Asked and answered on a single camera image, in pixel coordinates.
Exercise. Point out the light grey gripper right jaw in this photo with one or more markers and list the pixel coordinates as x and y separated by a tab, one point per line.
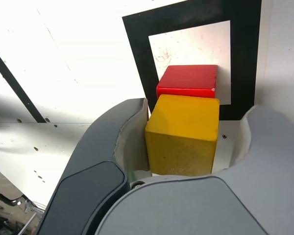
198	210

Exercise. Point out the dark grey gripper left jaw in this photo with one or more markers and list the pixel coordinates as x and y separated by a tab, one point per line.
95	151

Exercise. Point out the yellow cube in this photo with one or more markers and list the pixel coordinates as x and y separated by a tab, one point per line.
183	129

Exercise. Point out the red cube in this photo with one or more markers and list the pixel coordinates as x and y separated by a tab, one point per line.
186	78

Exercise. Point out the black tape square outline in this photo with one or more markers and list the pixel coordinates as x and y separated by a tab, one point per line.
137	49

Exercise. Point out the black tape strip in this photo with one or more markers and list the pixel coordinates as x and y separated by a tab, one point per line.
14	85

